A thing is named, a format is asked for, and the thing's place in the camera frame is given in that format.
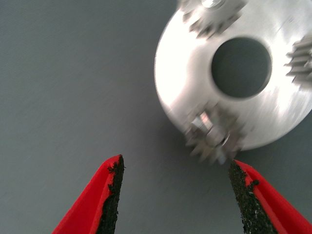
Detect white shiny small gear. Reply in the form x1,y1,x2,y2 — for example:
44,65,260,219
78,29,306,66
184,102,246,167

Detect dark grey table cloth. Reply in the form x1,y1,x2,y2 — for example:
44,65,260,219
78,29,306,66
0,0,312,234

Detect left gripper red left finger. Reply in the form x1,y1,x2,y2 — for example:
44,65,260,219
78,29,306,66
51,154,126,234

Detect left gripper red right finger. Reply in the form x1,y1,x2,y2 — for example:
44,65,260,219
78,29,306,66
228,159,312,234

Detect round metal carrier plate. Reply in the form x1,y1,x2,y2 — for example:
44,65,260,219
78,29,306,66
154,0,312,152

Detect steel planetary gear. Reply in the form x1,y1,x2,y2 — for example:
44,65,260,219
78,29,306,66
179,0,247,39
284,36,312,85

